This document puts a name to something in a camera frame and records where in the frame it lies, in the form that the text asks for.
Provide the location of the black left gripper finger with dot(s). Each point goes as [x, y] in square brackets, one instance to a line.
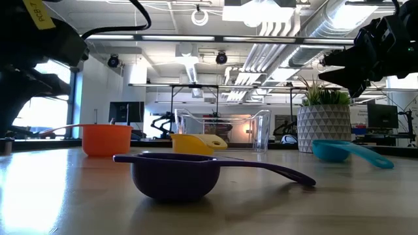
[49, 87]
[9, 101]

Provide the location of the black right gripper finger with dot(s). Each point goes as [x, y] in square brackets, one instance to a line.
[352, 57]
[354, 80]

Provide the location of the teal measuring cup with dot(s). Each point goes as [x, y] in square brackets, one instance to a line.
[330, 150]

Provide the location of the orange measuring cup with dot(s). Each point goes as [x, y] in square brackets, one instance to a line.
[106, 140]

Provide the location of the yellow measuring cup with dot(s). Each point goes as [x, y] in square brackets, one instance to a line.
[189, 143]

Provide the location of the purple measuring cup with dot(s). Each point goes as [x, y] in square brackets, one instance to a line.
[176, 179]

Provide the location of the black background robot arm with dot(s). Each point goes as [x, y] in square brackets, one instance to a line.
[161, 122]

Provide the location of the clear plastic basket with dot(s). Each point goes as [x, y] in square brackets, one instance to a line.
[261, 130]

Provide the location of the yellow label tag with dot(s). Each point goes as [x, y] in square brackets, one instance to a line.
[39, 13]

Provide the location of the black computer monitor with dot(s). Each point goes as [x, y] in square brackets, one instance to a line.
[125, 111]
[382, 115]

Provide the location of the plant in white geometric pot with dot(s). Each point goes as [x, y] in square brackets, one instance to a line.
[323, 127]

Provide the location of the black overhead rig bar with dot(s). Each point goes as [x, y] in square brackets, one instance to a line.
[228, 38]

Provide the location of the silver ventilation duct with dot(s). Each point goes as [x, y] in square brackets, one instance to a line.
[323, 32]

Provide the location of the black aluminium table frame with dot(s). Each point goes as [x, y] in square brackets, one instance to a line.
[49, 143]

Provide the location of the black ceiling camera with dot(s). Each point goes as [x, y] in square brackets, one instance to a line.
[113, 61]
[221, 57]

